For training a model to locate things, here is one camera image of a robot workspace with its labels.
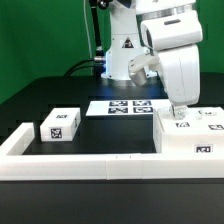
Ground thin white cable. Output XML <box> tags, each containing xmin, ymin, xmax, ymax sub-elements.
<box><xmin>83</xmin><ymin>0</ymin><xmax>94</xmax><ymax>76</ymax></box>

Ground white cabinet door panel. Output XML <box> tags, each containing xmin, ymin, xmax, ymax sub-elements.
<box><xmin>157</xmin><ymin>108</ymin><xmax>202</xmax><ymax>132</ymax></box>
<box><xmin>198</xmin><ymin>107</ymin><xmax>224</xmax><ymax>132</ymax></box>

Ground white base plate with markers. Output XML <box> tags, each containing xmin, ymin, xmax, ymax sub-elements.
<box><xmin>86</xmin><ymin>99</ymin><xmax>170</xmax><ymax>116</ymax></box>

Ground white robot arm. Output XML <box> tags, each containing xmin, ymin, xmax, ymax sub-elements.
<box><xmin>102</xmin><ymin>0</ymin><xmax>203</xmax><ymax>119</ymax></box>

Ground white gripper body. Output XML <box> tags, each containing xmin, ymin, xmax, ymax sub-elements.
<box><xmin>141</xmin><ymin>13</ymin><xmax>203</xmax><ymax>106</ymax></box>

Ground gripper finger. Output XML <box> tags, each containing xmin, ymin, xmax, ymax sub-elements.
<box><xmin>171</xmin><ymin>106</ymin><xmax>187</xmax><ymax>120</ymax></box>

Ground black cable bundle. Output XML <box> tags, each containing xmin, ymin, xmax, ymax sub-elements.
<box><xmin>64</xmin><ymin>56</ymin><xmax>107</xmax><ymax>78</ymax></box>

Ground white cabinet body box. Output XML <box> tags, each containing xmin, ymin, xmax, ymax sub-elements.
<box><xmin>153</xmin><ymin>109</ymin><xmax>224</xmax><ymax>155</ymax></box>

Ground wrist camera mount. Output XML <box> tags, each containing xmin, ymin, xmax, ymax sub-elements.
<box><xmin>128</xmin><ymin>53</ymin><xmax>159</xmax><ymax>86</ymax></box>

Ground white U-shaped frame wall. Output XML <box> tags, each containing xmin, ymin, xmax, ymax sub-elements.
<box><xmin>0</xmin><ymin>122</ymin><xmax>224</xmax><ymax>181</ymax></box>

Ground small white cabinet top box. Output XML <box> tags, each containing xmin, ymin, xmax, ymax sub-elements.
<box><xmin>40</xmin><ymin>108</ymin><xmax>81</xmax><ymax>142</ymax></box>

